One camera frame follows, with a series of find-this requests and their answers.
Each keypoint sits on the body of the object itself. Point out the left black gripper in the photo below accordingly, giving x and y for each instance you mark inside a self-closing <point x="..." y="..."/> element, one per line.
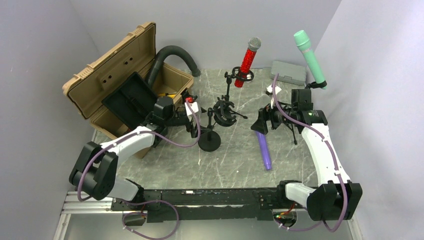
<point x="190" y="128"/>

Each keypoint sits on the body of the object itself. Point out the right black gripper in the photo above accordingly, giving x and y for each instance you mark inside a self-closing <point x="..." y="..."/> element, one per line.
<point x="267" y="113"/>

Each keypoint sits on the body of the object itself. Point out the black round base mic stand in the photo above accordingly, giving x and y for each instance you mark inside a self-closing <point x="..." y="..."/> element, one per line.
<point x="221" y="113"/>

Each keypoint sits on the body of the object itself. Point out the purple microphone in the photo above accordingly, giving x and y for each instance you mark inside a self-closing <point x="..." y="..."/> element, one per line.
<point x="263" y="145"/>

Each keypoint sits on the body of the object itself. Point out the black tripod stand shock mount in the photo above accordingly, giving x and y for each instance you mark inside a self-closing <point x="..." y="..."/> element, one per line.
<point x="232" y="74"/>

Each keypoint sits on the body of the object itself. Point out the red glitter microphone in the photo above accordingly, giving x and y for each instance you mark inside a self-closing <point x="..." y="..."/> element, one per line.
<point x="253" y="45"/>

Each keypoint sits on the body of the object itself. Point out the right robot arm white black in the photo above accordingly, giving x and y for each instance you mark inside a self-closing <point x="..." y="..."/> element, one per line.
<point x="336" y="197"/>

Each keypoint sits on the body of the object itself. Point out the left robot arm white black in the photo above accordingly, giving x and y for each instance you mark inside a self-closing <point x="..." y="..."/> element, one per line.
<point x="95" y="172"/>

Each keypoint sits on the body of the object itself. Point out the mint green microphone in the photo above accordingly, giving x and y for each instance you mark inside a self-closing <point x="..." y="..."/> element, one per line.
<point x="304" y="45"/>

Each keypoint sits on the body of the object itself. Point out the yellow tool in case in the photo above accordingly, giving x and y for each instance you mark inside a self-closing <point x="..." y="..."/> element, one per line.
<point x="167" y="95"/>

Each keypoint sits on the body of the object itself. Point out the black tray in case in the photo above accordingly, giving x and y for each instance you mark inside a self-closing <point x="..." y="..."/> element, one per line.
<point x="132" y="101"/>

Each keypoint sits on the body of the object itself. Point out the grey plastic case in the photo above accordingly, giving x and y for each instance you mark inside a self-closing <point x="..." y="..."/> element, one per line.
<point x="288" y="73"/>

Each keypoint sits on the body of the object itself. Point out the tan plastic tool case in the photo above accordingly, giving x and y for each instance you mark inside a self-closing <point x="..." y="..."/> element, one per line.
<point x="170" y="70"/>

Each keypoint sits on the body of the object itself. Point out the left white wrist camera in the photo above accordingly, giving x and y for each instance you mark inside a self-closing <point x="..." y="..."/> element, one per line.
<point x="191" y="107"/>

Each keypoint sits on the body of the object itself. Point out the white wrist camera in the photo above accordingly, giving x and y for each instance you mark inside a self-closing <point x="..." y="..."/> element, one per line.
<point x="191" y="107"/>
<point x="270" y="90"/>

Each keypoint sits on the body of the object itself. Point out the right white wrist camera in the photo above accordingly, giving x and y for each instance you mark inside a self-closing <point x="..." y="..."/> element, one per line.
<point x="270" y="90"/>

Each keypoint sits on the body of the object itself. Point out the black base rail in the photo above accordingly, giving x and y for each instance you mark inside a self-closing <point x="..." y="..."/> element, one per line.
<point x="160" y="205"/>

